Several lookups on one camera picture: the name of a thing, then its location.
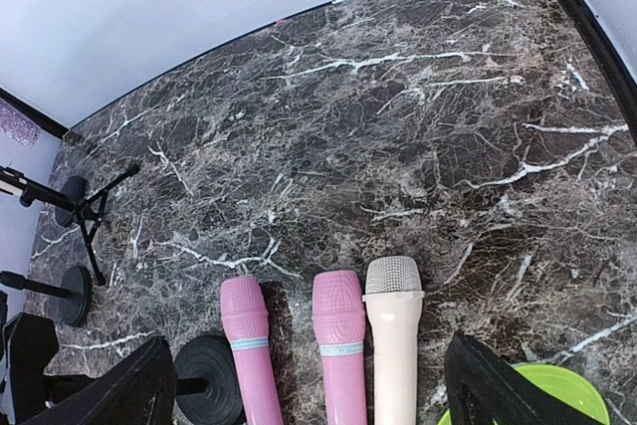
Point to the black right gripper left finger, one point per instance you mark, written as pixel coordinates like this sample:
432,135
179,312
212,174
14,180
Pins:
139,390

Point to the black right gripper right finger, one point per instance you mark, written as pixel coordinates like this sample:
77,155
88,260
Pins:
484,389

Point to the black stand with clip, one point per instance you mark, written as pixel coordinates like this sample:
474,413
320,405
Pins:
207,390

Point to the pink microphone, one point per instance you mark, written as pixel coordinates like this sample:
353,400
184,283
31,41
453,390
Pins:
340,327
246,326

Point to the beige microphone tall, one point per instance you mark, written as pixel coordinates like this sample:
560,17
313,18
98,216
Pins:
393,299

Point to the black tripod shock-mount stand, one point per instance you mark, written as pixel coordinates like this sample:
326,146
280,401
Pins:
89,214

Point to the black stand of small beige microphone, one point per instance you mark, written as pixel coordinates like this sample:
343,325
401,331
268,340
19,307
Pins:
74,191

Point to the glitter silver-head microphone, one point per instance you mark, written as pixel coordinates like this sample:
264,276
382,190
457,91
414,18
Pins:
18,126

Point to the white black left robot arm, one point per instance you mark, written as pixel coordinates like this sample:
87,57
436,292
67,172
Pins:
30,343

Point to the green plate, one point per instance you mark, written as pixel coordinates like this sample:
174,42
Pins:
567,386

